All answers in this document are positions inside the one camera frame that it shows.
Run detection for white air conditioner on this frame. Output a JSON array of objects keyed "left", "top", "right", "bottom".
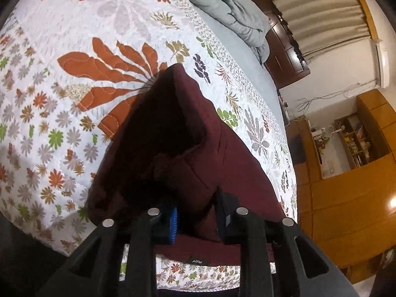
[{"left": 375, "top": 40, "right": 390, "bottom": 89}]

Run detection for floral white quilt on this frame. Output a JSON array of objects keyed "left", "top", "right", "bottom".
[{"left": 1, "top": 0, "right": 297, "bottom": 292}]

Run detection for dark wooden headboard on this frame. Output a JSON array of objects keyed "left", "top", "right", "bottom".
[{"left": 251, "top": 0, "right": 310, "bottom": 89}]

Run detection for wooden wardrobe shelf unit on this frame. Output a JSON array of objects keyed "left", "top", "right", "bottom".
[{"left": 289, "top": 89, "right": 395, "bottom": 284}]

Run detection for grey blue blanket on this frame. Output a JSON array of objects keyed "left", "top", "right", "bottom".
[{"left": 189, "top": 0, "right": 271, "bottom": 64}]

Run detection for white wall cables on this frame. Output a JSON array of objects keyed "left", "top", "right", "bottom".
[{"left": 293, "top": 80, "right": 380, "bottom": 118}]

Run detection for beige pleated curtain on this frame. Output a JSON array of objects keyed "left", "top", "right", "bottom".
[{"left": 272, "top": 0, "right": 370, "bottom": 62}]

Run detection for light blue bed sheet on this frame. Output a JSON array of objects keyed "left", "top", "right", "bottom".
[{"left": 194, "top": 6, "right": 286, "bottom": 135}]

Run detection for maroon pants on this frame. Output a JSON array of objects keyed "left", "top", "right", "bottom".
[{"left": 87, "top": 64, "right": 284, "bottom": 266}]

